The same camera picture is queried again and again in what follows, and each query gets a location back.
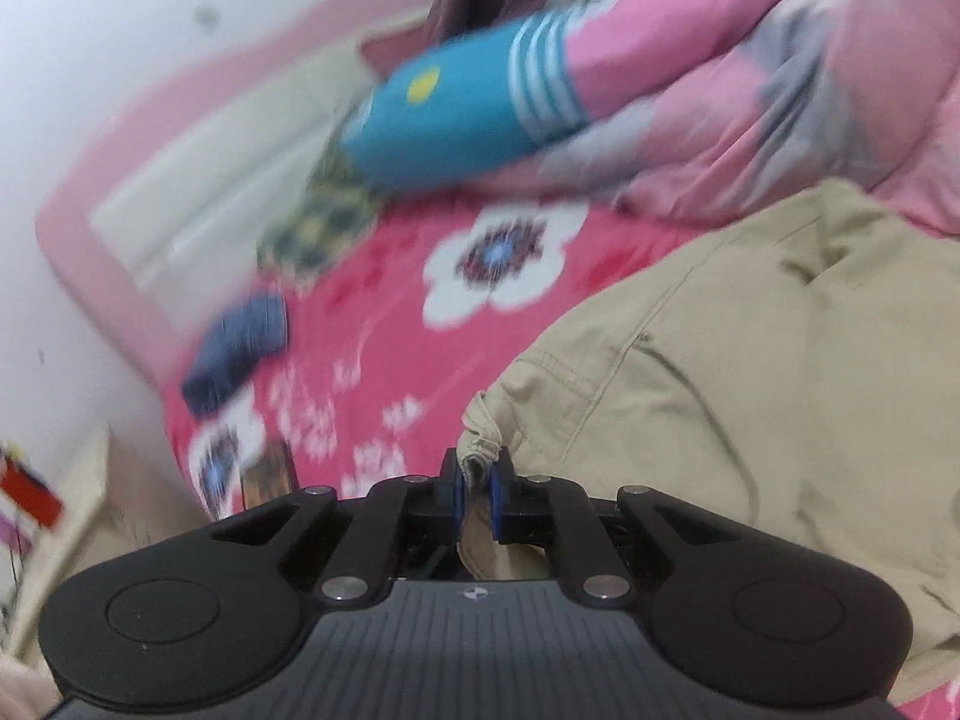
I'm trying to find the beige khaki trousers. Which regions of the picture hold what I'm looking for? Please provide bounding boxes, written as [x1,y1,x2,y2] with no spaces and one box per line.
[457,181,958,702]

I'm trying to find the pink floral fleece bedsheet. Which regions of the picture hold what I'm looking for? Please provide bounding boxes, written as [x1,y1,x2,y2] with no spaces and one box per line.
[166,197,695,518]

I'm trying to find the folded blue denim garment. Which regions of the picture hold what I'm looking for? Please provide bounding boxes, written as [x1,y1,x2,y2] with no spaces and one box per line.
[181,291,290,419]

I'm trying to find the green plaid pillow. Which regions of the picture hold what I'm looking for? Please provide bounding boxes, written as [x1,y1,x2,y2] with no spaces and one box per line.
[257,107,386,291]

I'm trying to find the pink white padded headboard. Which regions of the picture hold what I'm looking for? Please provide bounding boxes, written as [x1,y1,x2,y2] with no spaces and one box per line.
[36,0,433,388]

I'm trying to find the blue pink striped pillow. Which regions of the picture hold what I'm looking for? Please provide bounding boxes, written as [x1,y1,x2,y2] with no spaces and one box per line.
[337,0,779,192]

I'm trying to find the pink grey floral duvet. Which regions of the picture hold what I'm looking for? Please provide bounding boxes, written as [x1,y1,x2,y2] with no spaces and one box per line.
[515,0,960,238]

